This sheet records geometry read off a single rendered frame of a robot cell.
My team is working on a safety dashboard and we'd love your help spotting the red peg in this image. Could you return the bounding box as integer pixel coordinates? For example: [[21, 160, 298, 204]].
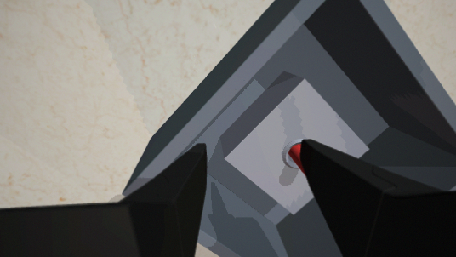
[[288, 144, 305, 174]]

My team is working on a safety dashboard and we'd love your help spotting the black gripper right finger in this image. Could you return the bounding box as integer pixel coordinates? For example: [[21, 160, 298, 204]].
[[299, 139, 456, 257]]

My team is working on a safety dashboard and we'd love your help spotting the dark grey open box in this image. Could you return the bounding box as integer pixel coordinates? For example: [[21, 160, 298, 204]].
[[122, 0, 456, 257]]

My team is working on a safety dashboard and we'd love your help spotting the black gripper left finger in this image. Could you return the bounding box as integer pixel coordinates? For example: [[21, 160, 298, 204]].
[[0, 143, 208, 257]]

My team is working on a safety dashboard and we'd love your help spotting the light grey flat plate with hole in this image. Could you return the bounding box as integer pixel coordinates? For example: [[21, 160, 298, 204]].
[[220, 71, 369, 214]]

